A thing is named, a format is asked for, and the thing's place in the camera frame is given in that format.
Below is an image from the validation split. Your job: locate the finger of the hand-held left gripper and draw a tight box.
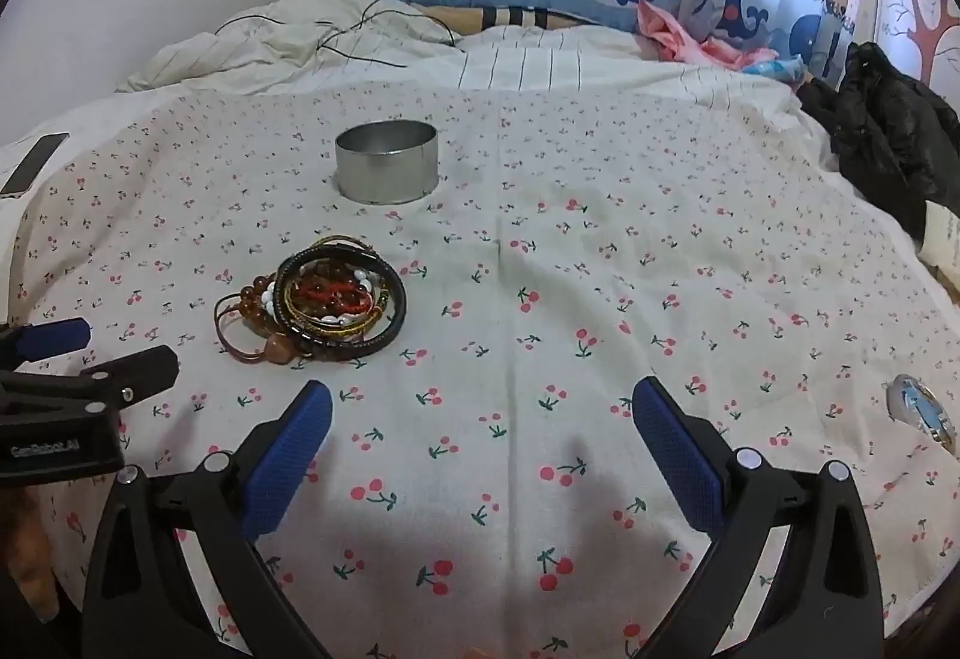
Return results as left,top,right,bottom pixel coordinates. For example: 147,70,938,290
0,344,181,421
0,317,92,364

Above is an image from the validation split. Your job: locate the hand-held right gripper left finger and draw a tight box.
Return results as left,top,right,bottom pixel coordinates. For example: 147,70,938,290
81,380,335,659

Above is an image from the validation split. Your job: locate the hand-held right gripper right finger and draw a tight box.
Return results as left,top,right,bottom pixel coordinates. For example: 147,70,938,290
632,376,886,659

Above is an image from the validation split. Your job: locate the brown cord stone bracelet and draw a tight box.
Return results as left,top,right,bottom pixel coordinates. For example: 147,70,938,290
215,293,302,365

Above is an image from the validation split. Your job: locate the amber bead bracelet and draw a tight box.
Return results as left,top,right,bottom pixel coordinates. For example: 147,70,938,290
238,275,301,339

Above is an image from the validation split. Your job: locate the red bead bracelet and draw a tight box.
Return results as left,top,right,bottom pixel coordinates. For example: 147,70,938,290
289,280,362,316

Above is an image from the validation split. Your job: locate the black leather bracelet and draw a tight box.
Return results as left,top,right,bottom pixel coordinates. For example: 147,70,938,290
276,246,407,361

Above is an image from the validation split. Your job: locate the white bead bracelet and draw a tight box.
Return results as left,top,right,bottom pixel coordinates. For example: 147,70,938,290
296,261,376,324

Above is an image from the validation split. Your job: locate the yellow braided bracelet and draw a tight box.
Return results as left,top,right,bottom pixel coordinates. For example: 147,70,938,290
274,236,391,334

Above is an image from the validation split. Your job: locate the round metal tin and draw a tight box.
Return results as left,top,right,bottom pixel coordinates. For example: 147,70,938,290
334,120,440,206

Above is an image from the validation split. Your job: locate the person's left hand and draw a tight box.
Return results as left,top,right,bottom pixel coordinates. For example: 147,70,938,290
0,483,62,624

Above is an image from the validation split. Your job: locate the black smartphone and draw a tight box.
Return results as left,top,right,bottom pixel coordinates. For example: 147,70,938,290
0,132,71,196

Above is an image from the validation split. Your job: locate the cherry print cloth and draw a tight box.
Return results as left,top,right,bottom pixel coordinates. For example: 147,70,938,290
0,81,960,659

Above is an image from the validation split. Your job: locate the round blue printed lid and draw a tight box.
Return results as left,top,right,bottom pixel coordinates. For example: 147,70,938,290
886,375,960,455

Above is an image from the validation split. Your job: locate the white paper bag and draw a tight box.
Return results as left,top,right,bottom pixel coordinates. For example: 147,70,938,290
918,201,960,294

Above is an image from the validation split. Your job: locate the black puffer jacket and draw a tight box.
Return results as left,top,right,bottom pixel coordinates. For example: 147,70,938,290
796,41,960,241

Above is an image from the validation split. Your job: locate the light blue cloth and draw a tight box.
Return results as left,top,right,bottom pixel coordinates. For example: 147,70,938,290
741,56,809,84

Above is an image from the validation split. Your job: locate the white striped duvet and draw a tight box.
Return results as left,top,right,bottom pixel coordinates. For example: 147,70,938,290
116,0,797,114

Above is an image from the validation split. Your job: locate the pink cloth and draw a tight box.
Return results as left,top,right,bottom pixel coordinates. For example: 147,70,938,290
636,0,779,69

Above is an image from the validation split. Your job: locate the tan striped pillow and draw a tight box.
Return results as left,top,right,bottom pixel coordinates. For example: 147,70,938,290
418,5,602,35

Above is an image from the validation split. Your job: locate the thin black cable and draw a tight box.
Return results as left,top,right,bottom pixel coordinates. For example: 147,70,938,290
216,0,457,69

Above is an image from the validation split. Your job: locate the tree wall sticker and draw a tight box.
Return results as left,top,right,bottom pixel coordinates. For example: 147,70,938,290
898,0,960,84

